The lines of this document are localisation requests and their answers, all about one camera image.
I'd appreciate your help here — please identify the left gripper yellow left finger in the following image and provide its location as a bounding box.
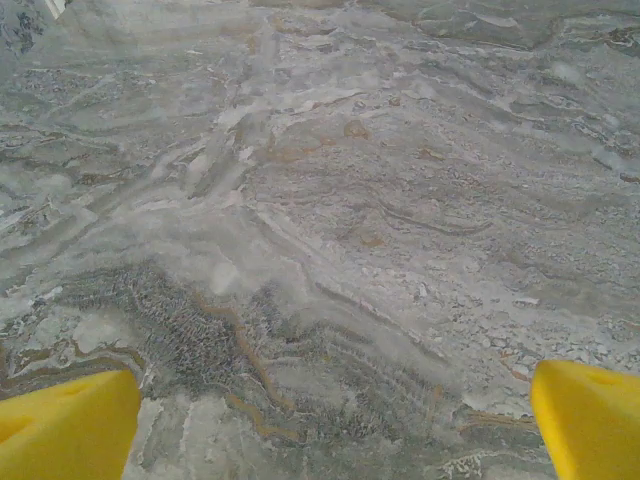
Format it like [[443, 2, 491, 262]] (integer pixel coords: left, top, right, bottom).
[[0, 368, 143, 480]]

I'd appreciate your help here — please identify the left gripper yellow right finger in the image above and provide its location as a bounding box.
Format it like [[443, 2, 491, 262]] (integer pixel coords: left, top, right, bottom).
[[530, 358, 640, 480]]

